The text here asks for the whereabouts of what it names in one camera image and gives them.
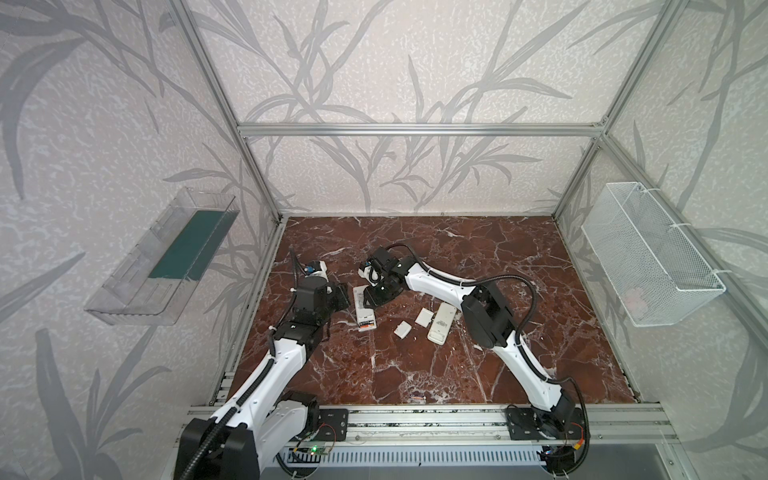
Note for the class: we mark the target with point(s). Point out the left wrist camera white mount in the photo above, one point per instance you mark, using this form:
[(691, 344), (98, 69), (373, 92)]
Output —
[(315, 269)]

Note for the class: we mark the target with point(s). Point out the small circuit board with wires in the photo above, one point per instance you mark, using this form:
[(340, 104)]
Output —
[(311, 453)]

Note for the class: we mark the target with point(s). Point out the aluminium horizontal frame bar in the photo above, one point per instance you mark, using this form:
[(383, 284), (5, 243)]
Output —
[(420, 129)]

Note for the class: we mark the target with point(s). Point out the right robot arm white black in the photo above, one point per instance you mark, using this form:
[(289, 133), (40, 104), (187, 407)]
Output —
[(488, 316)]

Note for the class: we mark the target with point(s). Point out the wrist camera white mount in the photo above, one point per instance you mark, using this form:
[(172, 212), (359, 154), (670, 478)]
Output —
[(368, 273), (315, 269)]

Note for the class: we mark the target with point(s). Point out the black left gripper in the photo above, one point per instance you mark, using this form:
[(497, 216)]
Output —
[(335, 298)]

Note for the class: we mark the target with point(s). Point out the white wire mesh basket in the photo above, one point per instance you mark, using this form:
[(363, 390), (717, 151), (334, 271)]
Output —
[(657, 273)]

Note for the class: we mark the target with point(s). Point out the aluminium frame post right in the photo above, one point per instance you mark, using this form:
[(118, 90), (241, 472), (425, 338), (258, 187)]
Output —
[(666, 20)]

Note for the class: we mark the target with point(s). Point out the aluminium frame post left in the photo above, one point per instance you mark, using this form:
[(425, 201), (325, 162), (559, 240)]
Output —
[(185, 20)]

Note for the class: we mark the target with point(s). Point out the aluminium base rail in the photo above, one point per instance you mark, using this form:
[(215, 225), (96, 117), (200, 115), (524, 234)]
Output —
[(485, 424)]

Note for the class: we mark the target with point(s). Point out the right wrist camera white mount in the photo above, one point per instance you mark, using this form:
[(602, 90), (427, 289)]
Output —
[(368, 273)]

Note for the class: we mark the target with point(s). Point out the aluminium frame post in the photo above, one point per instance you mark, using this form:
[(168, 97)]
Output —
[(185, 20), (666, 20)]

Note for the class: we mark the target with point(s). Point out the white remote being unloaded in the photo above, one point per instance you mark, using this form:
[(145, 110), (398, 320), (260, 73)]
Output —
[(441, 324)]

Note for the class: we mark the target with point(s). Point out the white remote with display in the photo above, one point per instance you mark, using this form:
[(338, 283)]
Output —
[(365, 317)]

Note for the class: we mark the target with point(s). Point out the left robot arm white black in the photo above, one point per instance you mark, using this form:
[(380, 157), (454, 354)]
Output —
[(244, 435)]

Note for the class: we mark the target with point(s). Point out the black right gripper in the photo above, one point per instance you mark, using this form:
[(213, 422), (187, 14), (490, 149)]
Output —
[(377, 294)]

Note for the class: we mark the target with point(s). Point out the white battery cover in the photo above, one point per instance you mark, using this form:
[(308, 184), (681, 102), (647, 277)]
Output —
[(424, 318), (402, 330)]

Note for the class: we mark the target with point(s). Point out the clear plastic wall tray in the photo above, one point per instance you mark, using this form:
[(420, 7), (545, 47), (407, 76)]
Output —
[(153, 284)]

